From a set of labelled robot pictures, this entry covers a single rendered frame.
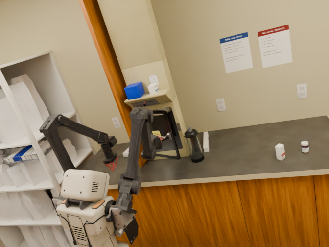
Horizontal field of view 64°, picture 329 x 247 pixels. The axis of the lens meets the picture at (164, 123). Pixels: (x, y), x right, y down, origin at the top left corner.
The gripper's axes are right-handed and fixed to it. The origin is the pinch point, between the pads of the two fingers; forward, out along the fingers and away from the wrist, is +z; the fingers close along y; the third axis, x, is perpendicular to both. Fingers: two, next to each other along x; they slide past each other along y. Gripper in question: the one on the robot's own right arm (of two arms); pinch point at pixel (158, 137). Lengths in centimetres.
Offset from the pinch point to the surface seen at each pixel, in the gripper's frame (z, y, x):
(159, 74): 12.9, 41.5, -9.5
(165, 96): 3.2, 28.3, -12.7
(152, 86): 4.5, 36.1, -5.3
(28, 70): 56, 67, 138
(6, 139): -7, 21, 131
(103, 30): 17, 80, 23
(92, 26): 4, 84, 23
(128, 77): 13.1, 44.9, 14.2
